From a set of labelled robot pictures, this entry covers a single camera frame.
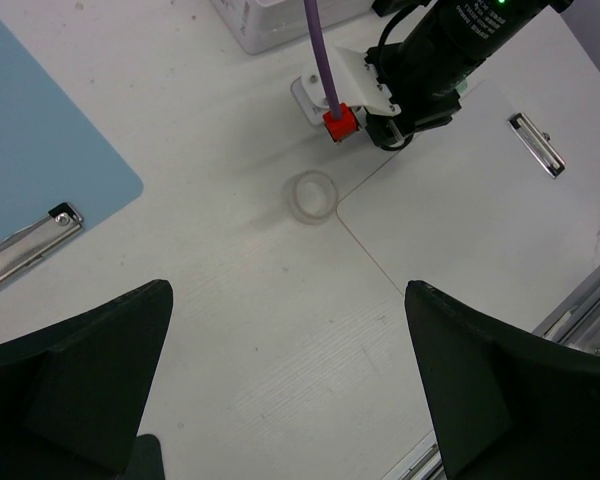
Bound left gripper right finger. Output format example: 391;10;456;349
404;279;600;480

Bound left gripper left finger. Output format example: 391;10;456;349
0;280;173;479

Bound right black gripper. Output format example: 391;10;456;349
365;44;463;150

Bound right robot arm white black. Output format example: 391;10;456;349
365;0;572;151

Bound white clear clipboard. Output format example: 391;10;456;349
335;77;600;334

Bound clear tape roll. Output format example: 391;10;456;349
284;170;339;225

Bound left white divided organizer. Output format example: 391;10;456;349
211;0;373;55

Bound blue clipboard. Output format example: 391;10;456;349
0;20;143;290

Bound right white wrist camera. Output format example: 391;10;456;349
291;46;402;143

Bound aluminium rail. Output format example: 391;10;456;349
379;259;600;480

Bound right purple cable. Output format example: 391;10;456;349
302;0;342;119

